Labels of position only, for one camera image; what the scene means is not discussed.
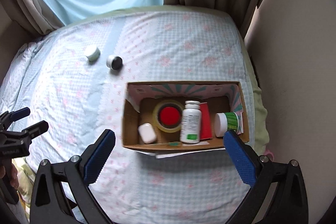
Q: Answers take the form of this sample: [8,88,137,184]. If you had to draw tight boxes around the green labelled round jar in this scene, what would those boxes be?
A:
[215,112,243,137]

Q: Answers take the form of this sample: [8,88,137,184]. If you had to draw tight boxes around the yellow patterned cloth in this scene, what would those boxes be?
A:
[14,157,36,205]

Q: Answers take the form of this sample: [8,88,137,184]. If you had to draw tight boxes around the person's left hand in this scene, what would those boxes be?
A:
[0,161,19,189]

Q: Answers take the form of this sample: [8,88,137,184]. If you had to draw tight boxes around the small black and white jar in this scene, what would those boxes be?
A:
[106,55,123,69]

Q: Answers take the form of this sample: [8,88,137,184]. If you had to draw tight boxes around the yellow tape roll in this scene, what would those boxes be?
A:
[153,99,185,133]

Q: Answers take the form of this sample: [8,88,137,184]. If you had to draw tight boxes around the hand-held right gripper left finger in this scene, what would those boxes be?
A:
[30,129,116,224]

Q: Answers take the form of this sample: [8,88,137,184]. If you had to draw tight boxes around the checked floral bed sheet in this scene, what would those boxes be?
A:
[0,7,260,224]

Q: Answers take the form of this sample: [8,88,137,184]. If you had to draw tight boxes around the small red capped jar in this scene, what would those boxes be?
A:
[159,106,181,126]

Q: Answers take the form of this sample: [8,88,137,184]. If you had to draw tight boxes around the crumpled light blue duvet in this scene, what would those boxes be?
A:
[0,40,50,98]

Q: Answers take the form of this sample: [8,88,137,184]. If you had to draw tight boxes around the white round jar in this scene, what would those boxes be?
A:
[85,46,101,61]

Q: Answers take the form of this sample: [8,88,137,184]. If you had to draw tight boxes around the white bottle with green label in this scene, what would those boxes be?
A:
[180,101,202,145]

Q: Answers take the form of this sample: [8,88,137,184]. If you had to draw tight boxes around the patterned cardboard box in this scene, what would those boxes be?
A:
[122,81,250,159]

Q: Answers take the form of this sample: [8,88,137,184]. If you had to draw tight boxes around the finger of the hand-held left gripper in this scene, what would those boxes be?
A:
[22,120,49,144]
[0,107,30,130]

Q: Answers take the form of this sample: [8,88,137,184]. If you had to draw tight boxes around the red rectangular box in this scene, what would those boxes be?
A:
[199,103,213,140]

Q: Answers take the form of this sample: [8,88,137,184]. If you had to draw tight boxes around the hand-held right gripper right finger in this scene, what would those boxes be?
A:
[223,130,309,224]

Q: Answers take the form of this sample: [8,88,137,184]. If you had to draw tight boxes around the white earbuds case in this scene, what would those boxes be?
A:
[138,123,157,144]

